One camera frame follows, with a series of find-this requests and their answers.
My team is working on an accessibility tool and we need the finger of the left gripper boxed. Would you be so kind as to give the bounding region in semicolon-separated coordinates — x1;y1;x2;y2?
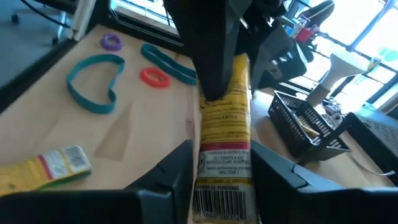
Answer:
248;15;308;94
163;0;251;102

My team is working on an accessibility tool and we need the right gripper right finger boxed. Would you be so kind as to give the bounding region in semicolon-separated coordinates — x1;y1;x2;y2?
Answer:
251;139;398;224

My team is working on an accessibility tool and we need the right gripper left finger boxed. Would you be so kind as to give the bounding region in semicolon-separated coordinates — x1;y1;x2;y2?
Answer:
0;139;194;224

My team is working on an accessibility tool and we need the red coil wristband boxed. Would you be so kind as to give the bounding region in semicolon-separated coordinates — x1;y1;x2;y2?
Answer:
139;67;172;89

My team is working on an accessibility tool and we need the purple coil wristband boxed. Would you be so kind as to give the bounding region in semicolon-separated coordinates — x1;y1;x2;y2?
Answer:
99;33;124;52

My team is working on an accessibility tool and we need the office chair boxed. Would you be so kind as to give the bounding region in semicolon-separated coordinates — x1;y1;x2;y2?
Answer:
11;0;78;46

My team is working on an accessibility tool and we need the black plastic basket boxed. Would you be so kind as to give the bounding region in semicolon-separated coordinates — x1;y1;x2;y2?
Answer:
267;90;351;166

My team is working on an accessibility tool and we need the white mushroom lamp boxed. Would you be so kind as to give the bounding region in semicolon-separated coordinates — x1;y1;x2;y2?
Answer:
305;49;371;108

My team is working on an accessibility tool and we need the large window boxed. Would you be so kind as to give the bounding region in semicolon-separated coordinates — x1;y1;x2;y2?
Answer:
110;0;398;110

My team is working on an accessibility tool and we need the black mesh riser shelf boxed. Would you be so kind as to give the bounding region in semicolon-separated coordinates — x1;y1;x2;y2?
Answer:
345;107;398;187

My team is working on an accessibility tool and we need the white lamp cable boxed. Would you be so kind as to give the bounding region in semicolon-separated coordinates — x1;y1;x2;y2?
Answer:
322;98;396;177

